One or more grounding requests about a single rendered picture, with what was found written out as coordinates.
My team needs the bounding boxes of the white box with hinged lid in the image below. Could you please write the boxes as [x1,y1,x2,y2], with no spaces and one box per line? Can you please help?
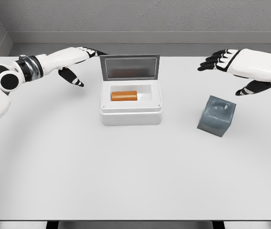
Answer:
[99,53,163,127]

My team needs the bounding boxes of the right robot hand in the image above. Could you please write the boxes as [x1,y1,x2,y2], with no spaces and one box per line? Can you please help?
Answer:
[197,49,271,96]

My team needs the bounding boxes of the grey cube container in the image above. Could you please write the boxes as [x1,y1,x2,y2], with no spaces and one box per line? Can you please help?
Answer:
[197,95,237,138]

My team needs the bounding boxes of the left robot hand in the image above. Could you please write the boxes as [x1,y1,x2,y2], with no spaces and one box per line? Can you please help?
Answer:
[52,46,109,88]

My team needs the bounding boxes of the orange bread block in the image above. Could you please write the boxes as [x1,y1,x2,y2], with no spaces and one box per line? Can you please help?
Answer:
[111,90,138,102]

